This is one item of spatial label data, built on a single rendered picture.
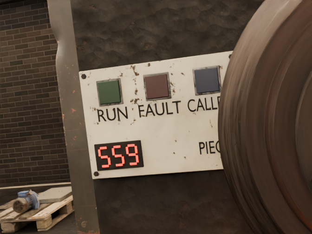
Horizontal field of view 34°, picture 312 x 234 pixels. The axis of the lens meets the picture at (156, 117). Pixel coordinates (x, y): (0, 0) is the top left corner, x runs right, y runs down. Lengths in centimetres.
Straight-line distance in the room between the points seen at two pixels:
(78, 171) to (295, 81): 298
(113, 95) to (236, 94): 24
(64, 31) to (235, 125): 291
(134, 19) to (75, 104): 265
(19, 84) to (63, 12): 428
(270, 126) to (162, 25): 29
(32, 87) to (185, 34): 685
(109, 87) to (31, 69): 682
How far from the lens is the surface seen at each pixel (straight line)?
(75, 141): 350
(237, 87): 65
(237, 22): 81
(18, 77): 773
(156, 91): 80
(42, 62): 755
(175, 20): 82
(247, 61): 65
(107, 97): 83
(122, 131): 83
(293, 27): 63
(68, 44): 349
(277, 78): 62
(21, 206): 520
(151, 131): 81
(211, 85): 78
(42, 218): 502
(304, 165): 57
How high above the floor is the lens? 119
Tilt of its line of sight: 3 degrees down
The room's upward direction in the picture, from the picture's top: 7 degrees counter-clockwise
